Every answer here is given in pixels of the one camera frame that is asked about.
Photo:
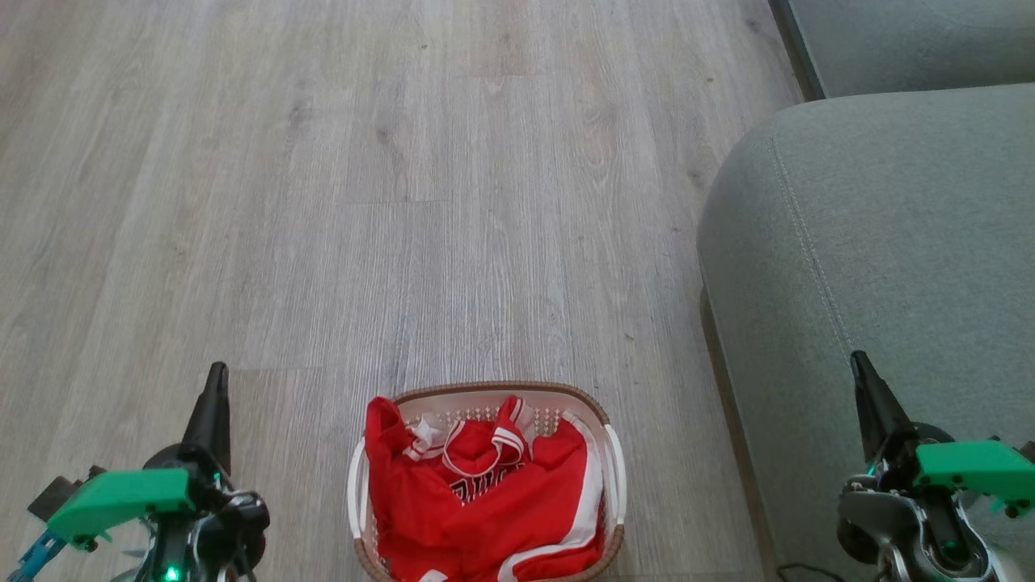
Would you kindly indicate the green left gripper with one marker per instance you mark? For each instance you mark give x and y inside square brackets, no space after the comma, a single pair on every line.
[121,497]

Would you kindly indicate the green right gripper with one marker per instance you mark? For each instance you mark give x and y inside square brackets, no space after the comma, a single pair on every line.
[970,469]

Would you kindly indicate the red basketball shorts white stripe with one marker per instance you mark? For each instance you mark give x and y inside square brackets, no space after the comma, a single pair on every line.
[420,517]

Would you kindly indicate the red basketball jersey with lettering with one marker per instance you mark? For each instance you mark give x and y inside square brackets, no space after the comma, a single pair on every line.
[477,453]

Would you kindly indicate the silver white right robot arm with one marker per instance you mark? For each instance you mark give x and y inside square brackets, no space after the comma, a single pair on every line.
[865,513]

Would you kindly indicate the grey fabric sofa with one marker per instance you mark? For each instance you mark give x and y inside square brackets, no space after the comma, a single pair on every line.
[873,242]

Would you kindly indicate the grey sofa seat cushion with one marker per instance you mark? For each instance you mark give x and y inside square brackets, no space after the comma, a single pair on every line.
[914,40]

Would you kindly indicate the white plastic laundry basket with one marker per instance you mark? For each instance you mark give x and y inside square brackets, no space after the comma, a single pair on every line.
[485,400]

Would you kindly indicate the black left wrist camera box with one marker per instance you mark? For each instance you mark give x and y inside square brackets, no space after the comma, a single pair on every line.
[57,493]

